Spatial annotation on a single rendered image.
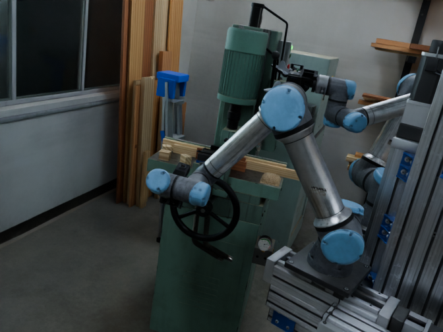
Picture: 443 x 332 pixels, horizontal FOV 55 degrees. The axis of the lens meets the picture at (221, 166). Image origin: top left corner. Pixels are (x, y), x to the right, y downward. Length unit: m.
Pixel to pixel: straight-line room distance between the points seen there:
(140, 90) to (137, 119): 0.22
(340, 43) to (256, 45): 2.40
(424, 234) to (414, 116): 0.38
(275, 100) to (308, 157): 0.18
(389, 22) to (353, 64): 0.45
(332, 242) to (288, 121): 0.36
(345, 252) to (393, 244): 0.32
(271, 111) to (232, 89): 0.71
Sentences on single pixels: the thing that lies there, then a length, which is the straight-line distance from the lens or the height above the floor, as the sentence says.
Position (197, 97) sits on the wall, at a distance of 4.57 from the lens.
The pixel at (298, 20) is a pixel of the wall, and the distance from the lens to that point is 4.22.
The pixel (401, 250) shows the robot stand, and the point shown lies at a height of 0.91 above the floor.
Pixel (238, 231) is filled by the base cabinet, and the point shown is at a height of 0.66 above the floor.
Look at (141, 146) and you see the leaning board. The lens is 3.35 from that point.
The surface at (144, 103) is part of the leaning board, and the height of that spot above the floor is 0.85.
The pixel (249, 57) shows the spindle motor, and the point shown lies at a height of 1.40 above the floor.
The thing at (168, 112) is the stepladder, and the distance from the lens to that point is 2.75.
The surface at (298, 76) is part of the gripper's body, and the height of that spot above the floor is 1.37.
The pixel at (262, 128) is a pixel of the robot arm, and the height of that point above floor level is 1.23.
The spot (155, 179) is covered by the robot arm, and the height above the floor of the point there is 1.04.
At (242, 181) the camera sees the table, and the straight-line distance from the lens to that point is 1.81.
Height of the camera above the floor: 1.52
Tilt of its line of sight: 19 degrees down
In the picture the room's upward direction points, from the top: 9 degrees clockwise
